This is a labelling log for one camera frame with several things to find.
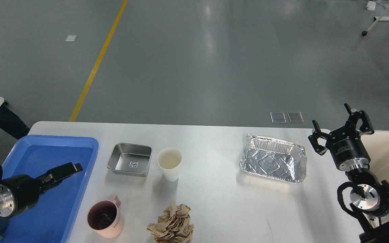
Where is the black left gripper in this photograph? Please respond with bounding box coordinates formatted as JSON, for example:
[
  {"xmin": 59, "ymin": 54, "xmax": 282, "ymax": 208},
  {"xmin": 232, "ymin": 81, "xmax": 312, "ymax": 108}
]
[{"xmin": 0, "ymin": 162, "xmax": 83, "ymax": 218}]

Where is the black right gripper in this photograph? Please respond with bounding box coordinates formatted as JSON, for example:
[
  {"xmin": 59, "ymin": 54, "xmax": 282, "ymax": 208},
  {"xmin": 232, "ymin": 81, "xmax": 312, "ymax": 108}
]
[{"xmin": 308, "ymin": 103, "xmax": 375, "ymax": 172}]

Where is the aluminium foil tray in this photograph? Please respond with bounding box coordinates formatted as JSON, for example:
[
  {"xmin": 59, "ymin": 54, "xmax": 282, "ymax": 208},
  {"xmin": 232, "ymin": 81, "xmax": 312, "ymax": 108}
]
[{"xmin": 239, "ymin": 134, "xmax": 307, "ymax": 184}]

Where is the pink ribbed mug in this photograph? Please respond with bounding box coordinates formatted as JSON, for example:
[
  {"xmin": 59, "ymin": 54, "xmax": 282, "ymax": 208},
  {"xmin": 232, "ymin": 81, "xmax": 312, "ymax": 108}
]
[{"xmin": 86, "ymin": 194, "xmax": 124, "ymax": 238}]

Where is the steel rectangular container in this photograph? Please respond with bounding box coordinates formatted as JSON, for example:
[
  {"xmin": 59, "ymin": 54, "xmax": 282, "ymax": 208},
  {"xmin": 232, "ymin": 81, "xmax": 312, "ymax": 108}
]
[{"xmin": 107, "ymin": 143, "xmax": 152, "ymax": 178}]

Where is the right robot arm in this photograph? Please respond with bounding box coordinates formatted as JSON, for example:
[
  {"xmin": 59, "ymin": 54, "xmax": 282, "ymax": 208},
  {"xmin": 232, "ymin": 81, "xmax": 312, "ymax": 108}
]
[{"xmin": 308, "ymin": 103, "xmax": 389, "ymax": 243}]

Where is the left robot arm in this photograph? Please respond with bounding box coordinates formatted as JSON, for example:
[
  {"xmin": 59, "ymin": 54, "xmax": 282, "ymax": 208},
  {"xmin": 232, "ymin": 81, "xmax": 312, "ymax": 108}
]
[{"xmin": 0, "ymin": 163, "xmax": 83, "ymax": 218}]

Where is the blue plastic tray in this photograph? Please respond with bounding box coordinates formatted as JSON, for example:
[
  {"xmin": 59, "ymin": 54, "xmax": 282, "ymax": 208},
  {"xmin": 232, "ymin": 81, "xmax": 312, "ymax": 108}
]
[{"xmin": 0, "ymin": 135, "xmax": 99, "ymax": 243}]

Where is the right clear floor plate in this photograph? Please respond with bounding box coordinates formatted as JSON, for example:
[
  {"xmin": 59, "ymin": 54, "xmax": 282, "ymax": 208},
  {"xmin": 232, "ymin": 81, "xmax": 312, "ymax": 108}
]
[{"xmin": 287, "ymin": 112, "xmax": 305, "ymax": 124}]

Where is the clear floor plate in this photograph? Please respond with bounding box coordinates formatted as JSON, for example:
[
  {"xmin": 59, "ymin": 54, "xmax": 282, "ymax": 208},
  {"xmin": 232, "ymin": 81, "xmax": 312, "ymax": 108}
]
[
  {"xmin": 287, "ymin": 112, "xmax": 305, "ymax": 124},
  {"xmin": 270, "ymin": 112, "xmax": 287, "ymax": 124}
]

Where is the left clear floor plate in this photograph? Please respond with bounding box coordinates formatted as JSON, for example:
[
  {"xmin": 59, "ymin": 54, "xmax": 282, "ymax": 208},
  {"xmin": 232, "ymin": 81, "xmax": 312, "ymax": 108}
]
[{"xmin": 270, "ymin": 112, "xmax": 287, "ymax": 124}]

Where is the dark seated person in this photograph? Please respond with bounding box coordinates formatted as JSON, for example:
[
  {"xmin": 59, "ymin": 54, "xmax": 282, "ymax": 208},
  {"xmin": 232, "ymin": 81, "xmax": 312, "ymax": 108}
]
[{"xmin": 0, "ymin": 101, "xmax": 30, "ymax": 140}]

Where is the white paper cup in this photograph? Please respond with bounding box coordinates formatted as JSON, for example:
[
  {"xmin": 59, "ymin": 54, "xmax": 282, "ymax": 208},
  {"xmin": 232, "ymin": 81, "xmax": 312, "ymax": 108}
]
[{"xmin": 157, "ymin": 147, "xmax": 183, "ymax": 182}]

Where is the crumpled brown paper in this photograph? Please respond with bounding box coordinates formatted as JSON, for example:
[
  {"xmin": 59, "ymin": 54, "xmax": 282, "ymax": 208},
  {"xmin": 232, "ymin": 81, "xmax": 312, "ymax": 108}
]
[{"xmin": 147, "ymin": 200, "xmax": 194, "ymax": 243}]

